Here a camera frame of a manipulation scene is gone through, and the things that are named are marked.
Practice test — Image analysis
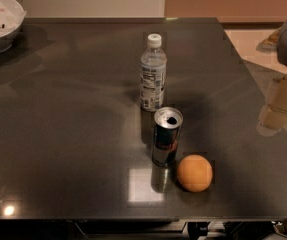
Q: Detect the orange round fruit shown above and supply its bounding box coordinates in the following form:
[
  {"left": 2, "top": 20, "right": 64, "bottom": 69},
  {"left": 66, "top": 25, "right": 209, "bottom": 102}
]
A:
[{"left": 177, "top": 154, "right": 213, "bottom": 193}]

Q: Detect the silver blue energy drink can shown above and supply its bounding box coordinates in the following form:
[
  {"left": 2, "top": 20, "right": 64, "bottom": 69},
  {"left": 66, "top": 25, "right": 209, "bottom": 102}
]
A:
[{"left": 152, "top": 107, "right": 183, "bottom": 167}]

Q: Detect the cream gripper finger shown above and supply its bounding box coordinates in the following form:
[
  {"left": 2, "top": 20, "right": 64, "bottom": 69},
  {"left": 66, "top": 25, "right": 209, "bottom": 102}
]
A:
[{"left": 256, "top": 74, "right": 287, "bottom": 136}]

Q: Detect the clear plastic water bottle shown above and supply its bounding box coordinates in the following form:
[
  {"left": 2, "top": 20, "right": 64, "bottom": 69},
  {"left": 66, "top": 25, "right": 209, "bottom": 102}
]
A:
[{"left": 140, "top": 33, "right": 167, "bottom": 112}]

